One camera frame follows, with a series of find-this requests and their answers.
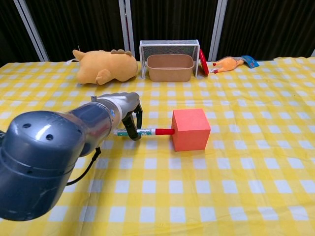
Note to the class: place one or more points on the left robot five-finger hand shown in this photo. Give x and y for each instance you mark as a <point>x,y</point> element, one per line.
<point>130,102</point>

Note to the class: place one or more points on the teal marker pen red cap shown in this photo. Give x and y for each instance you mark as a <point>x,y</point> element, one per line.
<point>148,132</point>

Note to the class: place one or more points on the pink cube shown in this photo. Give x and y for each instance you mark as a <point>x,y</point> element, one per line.
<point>189,134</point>

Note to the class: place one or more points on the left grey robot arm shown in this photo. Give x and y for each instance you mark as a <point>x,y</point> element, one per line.
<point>41,157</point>

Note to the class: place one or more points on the tan plush animal toy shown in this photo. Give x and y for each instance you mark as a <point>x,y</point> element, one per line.
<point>105,65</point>

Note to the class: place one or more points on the brown rectangular tub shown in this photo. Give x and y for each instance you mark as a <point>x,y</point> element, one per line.
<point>169,72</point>

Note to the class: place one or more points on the red round lid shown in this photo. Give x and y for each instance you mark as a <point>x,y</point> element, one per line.
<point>204,62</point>

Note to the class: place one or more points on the black pleated curtain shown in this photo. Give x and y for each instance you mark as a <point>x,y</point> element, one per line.
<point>81,22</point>

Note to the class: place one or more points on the orange rubber chicken toy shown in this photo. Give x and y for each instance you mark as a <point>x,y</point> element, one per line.
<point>227,64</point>

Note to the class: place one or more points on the yellow checkered tablecloth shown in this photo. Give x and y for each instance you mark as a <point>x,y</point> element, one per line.
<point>197,186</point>

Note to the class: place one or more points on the blue paper tag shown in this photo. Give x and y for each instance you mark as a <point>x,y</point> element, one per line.
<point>251,62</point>

